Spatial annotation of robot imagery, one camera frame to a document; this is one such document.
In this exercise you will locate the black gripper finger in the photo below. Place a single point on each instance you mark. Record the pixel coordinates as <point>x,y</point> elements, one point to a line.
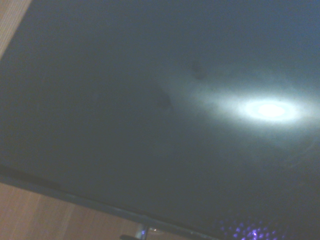
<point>128,237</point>

